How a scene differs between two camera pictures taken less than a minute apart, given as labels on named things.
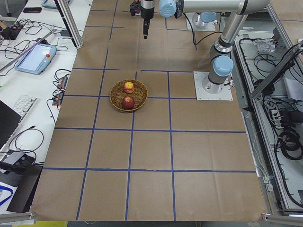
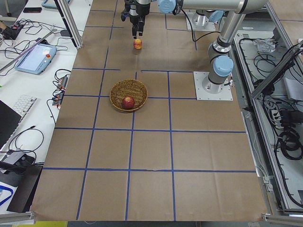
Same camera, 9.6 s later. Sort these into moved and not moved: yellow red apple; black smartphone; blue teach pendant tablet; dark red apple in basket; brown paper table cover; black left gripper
Moved: yellow red apple; black left gripper
Not moved: blue teach pendant tablet; brown paper table cover; black smartphone; dark red apple in basket
